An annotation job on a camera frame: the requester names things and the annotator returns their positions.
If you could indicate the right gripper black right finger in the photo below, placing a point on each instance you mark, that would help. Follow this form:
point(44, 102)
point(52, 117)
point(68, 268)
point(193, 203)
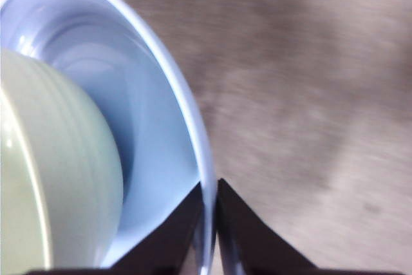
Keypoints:
point(254, 242)

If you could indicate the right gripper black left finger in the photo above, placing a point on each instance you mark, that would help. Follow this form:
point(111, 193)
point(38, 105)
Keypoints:
point(167, 242)

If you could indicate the green ribbed bowl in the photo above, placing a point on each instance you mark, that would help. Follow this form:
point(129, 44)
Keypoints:
point(64, 159)

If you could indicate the blue round plate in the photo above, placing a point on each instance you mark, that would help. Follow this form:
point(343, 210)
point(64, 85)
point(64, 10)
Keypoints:
point(145, 110)

